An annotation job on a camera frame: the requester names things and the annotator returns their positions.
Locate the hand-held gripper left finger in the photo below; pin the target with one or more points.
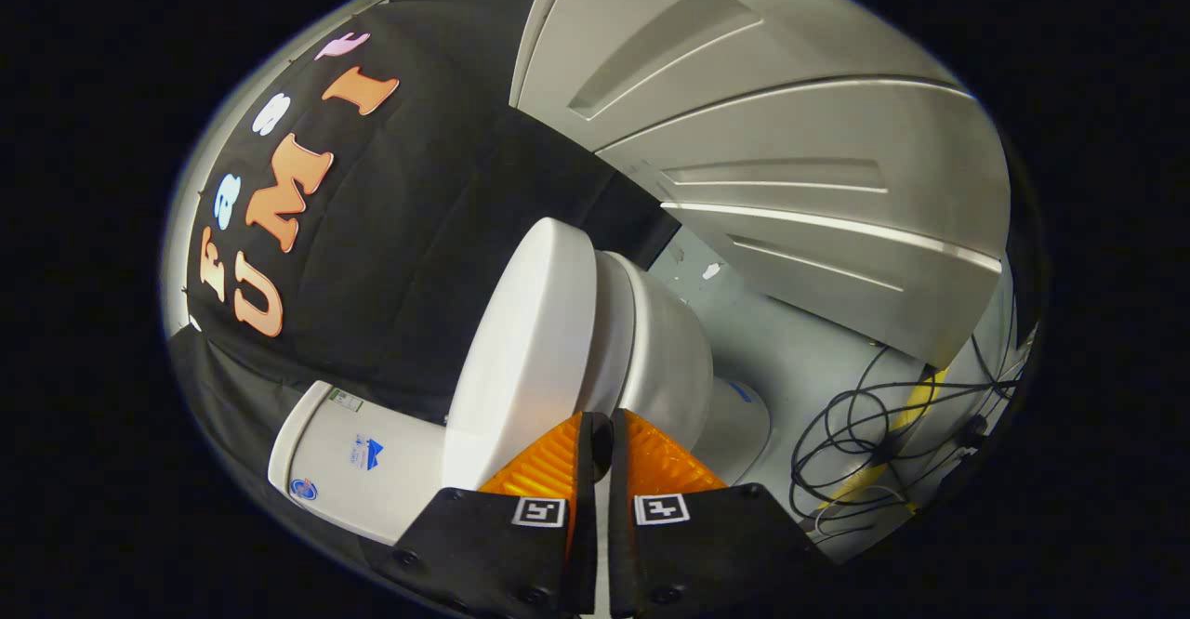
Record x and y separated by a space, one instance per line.
588 507

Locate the white panelled door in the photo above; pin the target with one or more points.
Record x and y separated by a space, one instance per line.
790 136

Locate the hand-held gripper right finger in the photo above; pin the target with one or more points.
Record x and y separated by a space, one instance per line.
618 507

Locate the black backdrop cloth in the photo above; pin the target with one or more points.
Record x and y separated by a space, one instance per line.
418 229

